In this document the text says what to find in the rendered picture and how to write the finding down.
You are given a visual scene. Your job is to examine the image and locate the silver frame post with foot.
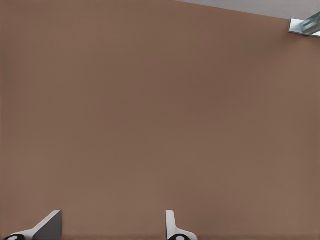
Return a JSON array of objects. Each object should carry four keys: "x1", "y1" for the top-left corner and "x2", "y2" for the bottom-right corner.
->
[{"x1": 287, "y1": 8, "x2": 320, "y2": 38}]

